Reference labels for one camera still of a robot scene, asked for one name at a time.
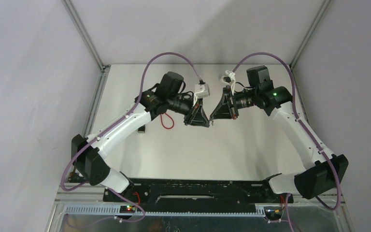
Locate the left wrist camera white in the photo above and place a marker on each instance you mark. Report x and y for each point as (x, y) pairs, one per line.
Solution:
(201, 91)

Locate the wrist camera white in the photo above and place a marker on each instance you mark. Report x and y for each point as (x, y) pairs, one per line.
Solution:
(201, 91)
(228, 78)

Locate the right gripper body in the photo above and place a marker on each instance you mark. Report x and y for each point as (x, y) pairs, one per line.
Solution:
(231, 96)

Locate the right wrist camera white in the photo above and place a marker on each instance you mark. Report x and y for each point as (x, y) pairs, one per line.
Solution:
(228, 78)

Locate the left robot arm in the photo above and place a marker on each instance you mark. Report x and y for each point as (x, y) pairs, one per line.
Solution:
(89, 153)

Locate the black cable lock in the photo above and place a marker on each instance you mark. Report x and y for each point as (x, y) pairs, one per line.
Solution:
(141, 129)

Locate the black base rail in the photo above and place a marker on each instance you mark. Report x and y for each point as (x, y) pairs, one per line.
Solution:
(201, 196)

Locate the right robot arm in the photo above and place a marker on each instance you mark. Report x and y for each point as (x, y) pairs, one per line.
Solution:
(323, 169)

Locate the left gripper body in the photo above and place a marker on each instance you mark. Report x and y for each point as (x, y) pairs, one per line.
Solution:
(188, 118)

